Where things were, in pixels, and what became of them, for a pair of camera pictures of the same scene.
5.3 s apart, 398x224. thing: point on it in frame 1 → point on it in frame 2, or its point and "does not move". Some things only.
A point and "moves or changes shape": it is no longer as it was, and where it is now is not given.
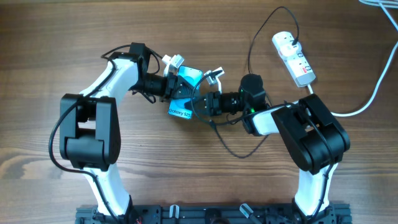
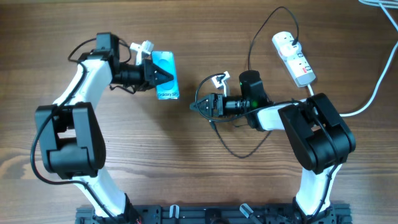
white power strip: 290,49 does not move
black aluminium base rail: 212,214 does not move
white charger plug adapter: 283,43 does not move
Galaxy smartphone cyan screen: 176,107 moves or changes shape
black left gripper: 170,83 → 149,71
